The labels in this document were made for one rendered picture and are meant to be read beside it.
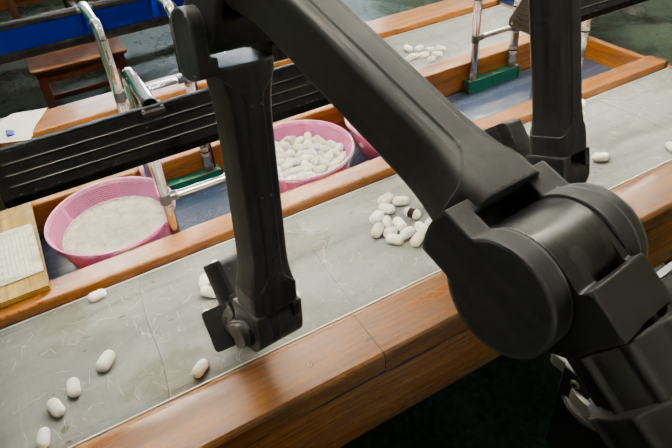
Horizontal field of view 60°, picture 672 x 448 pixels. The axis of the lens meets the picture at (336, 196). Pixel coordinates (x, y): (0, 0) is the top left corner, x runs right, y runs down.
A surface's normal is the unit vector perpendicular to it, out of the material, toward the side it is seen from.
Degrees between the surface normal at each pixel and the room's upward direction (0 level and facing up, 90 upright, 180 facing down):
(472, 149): 21
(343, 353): 0
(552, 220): 7
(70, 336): 0
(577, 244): 29
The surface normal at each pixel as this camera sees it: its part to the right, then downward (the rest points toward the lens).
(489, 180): 0.23, -0.64
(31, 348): -0.07, -0.80
